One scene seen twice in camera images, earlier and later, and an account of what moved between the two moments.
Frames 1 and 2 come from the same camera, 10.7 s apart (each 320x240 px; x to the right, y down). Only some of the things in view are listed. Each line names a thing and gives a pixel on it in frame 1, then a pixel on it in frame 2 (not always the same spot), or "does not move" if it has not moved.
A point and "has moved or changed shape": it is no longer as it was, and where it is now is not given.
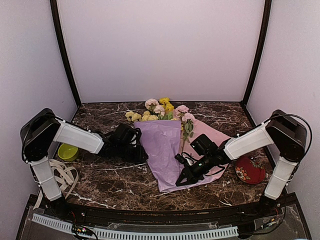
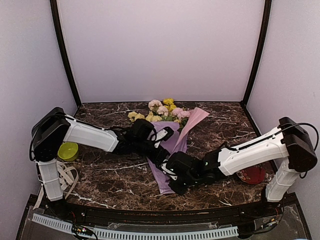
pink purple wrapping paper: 164,140 has moved or changed shape
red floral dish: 250,170 does not move
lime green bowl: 68,152 does not move
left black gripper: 139,156 -> 161,153
